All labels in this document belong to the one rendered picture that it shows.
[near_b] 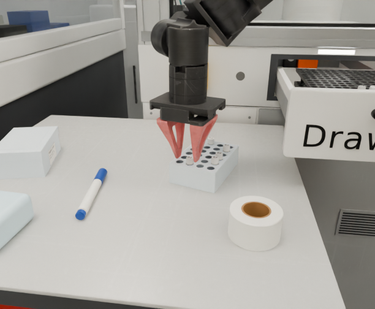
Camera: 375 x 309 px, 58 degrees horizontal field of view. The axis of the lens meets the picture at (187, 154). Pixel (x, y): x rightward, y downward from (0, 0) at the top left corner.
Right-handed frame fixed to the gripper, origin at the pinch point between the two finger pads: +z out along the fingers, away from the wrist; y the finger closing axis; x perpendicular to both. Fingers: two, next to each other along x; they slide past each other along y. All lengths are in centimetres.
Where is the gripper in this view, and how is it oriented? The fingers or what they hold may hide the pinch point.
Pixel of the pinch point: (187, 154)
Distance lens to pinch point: 55.6
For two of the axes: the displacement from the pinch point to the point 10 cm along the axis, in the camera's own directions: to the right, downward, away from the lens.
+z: -0.1, 9.1, 4.2
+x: -4.2, 3.8, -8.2
